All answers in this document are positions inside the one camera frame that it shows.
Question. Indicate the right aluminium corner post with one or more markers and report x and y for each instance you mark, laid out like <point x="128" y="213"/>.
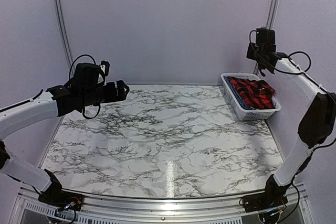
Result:
<point x="272" y="14"/>

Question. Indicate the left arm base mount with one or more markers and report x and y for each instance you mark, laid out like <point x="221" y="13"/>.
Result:
<point x="64" y="200"/>

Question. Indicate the aluminium corner post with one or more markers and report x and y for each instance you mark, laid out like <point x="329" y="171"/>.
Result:
<point x="63" y="32"/>
<point x="272" y="14"/>

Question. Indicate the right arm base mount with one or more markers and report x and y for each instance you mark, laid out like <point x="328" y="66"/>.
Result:
<point x="258" y="202"/>

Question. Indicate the left aluminium corner post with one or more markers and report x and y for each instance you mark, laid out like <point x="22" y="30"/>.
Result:
<point x="63" y="32"/>

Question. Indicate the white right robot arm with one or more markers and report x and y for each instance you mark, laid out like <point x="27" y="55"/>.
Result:
<point x="315" y="126"/>

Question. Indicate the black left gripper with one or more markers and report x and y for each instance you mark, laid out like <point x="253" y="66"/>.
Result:
<point x="121" y="95"/>

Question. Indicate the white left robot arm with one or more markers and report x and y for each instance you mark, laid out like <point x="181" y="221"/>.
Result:
<point x="54" y="102"/>

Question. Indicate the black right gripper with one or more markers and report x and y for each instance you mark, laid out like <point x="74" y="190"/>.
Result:
<point x="250" y="53"/>

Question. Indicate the light blue shirt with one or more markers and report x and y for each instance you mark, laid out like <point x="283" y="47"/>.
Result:
<point x="237" y="96"/>

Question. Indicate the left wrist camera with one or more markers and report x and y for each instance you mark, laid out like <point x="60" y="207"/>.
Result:
<point x="104" y="66"/>

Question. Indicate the aluminium front frame rail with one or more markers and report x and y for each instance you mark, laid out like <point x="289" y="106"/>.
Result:
<point x="112" y="209"/>

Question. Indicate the red black plaid shirt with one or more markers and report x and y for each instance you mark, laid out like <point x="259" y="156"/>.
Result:
<point x="257" y="94"/>

